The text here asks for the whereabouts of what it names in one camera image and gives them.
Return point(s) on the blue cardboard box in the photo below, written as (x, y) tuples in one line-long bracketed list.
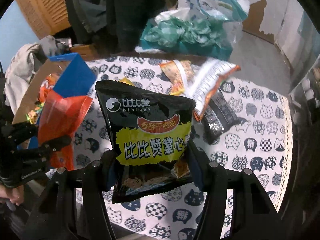
[(64, 76)]

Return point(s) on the black yellow noodle snack bag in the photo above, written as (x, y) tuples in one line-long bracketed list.
[(149, 134)]

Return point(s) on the orange snack bag in box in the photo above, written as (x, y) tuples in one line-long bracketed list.
[(47, 85)]

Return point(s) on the hanging dark clothes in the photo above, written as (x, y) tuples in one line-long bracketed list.
[(112, 25)]

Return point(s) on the red snack bag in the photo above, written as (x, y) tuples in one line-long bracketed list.
[(59, 117)]

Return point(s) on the shoe rack with shoes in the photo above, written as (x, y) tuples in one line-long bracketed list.
[(304, 97)]

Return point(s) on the wooden louvered door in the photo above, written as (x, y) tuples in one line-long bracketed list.
[(45, 17)]

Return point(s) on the orange chip snack bag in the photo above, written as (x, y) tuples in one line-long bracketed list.
[(180, 74)]

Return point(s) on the blue white plastic bag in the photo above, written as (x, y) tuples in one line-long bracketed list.
[(220, 10)]

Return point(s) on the teal box with green bags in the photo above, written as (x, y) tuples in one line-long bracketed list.
[(208, 33)]

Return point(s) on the person left hand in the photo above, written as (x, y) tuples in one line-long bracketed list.
[(16, 195)]

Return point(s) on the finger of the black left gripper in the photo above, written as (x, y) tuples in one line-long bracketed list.
[(57, 144)]

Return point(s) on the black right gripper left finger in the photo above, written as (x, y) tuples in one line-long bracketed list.
[(54, 214)]

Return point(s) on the grey cloth pile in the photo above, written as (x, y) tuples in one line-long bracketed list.
[(25, 64)]

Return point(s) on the white orange snack bag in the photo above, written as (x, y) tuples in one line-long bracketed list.
[(206, 82)]

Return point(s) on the small black snack bag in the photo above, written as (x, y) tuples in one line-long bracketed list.
[(218, 117)]

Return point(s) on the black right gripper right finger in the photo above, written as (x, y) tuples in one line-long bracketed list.
[(253, 216)]

